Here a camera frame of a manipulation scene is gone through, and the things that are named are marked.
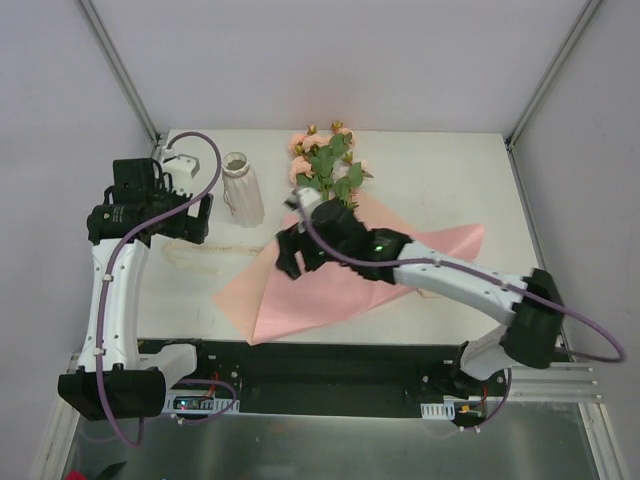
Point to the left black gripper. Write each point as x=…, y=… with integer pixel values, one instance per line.
x=198, y=218

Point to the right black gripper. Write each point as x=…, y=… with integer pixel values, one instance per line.
x=304, y=248

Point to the cream printed ribbon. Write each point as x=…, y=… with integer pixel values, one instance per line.
x=198, y=258

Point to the small bud flower stem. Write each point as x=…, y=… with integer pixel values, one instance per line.
x=341, y=144

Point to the pale pink rose stem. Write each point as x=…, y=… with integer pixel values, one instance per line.
x=348, y=175

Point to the pink wrapping paper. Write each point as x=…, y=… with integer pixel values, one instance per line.
x=264, y=304

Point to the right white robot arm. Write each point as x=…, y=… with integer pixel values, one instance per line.
x=526, y=309

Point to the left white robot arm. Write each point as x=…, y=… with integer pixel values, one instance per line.
x=109, y=371

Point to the white ribbed vase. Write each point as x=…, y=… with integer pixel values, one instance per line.
x=241, y=190

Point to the red object at bottom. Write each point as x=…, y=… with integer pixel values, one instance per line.
x=74, y=475

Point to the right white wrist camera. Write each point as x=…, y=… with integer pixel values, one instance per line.
x=303, y=200

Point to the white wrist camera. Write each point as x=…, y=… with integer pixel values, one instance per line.
x=182, y=168
x=303, y=200

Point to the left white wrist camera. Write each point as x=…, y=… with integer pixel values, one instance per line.
x=182, y=168

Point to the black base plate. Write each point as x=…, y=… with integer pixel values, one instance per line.
x=379, y=381

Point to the left white cable duct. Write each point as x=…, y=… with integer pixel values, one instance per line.
x=199, y=405

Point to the white cable duct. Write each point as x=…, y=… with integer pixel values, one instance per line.
x=438, y=411
x=199, y=405

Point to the right white cable duct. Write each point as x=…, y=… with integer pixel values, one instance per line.
x=438, y=411

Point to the left aluminium frame post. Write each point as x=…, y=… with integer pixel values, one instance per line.
x=109, y=50

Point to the aluminium frame post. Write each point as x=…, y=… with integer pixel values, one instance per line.
x=576, y=32
x=109, y=50

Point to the aluminium front rail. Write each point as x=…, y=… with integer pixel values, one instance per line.
x=562, y=382

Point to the right aluminium frame post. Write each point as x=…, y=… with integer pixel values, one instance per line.
x=576, y=32

